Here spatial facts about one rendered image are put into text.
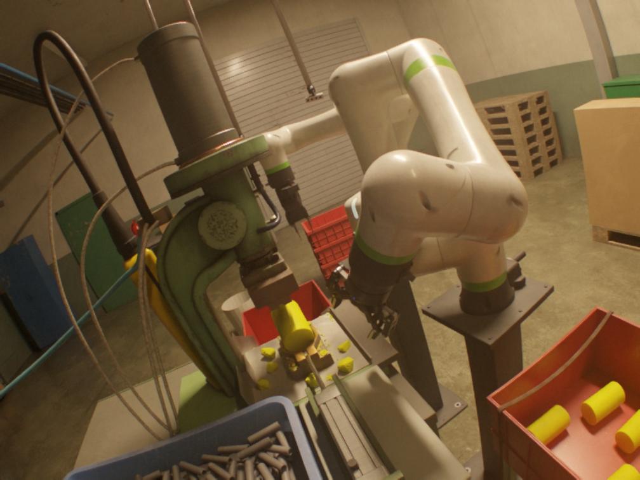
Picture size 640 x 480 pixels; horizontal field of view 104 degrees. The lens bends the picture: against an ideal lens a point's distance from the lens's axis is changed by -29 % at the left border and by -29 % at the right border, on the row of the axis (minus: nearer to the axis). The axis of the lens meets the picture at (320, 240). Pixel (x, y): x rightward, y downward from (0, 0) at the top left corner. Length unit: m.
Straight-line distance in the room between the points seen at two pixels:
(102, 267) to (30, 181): 2.14
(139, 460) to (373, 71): 0.94
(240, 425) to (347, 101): 0.69
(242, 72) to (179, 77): 5.61
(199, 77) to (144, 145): 5.60
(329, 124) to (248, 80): 5.09
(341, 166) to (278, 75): 1.98
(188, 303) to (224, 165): 0.30
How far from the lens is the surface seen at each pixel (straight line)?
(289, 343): 0.76
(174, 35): 0.68
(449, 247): 0.79
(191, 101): 0.64
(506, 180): 0.47
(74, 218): 6.66
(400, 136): 1.28
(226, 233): 0.65
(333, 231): 2.97
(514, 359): 1.06
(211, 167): 0.58
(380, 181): 0.40
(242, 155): 0.60
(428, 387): 1.72
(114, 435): 1.10
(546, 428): 0.93
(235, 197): 0.65
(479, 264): 0.82
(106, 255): 6.57
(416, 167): 0.40
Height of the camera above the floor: 1.46
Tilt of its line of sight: 18 degrees down
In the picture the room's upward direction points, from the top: 22 degrees counter-clockwise
